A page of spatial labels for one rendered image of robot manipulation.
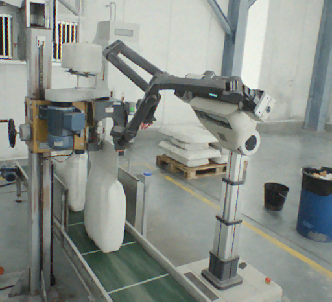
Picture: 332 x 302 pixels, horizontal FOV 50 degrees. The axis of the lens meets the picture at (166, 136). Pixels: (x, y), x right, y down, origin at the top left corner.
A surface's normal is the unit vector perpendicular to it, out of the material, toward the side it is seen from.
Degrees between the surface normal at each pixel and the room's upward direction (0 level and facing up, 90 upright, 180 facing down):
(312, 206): 93
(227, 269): 90
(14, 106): 90
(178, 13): 90
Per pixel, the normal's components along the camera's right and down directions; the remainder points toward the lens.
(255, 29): 0.53, 0.22
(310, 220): -0.66, 0.16
